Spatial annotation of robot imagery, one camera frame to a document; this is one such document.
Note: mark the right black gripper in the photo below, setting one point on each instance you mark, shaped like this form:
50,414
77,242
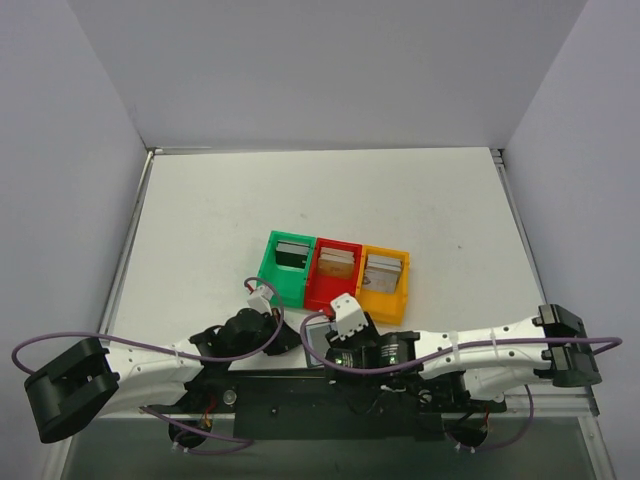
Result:
329,357

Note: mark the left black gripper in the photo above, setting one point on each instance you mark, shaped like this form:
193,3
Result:
284,340

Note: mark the black card holder wallet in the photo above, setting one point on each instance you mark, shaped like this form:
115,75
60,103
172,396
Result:
316,338

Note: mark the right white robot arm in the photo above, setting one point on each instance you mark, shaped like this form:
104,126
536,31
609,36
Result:
549,347

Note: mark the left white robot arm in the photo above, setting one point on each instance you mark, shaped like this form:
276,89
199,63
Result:
103,374

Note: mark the dark cards in green bin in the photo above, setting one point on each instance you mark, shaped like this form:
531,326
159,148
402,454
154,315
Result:
291,254

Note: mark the tan cards in red bin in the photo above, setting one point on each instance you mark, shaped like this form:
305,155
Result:
336,263

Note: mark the yellow plastic bin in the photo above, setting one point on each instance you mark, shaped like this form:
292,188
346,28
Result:
387,309

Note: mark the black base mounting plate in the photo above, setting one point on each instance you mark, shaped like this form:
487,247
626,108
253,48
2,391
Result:
392,420

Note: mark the green plastic bin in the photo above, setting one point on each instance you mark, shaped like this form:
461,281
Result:
290,282

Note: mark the red plastic bin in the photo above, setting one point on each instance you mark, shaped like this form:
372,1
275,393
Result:
320,289

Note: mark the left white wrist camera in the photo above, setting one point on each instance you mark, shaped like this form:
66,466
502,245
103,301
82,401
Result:
260,299

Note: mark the aluminium frame rail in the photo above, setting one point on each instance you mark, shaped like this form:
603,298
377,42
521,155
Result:
545,400

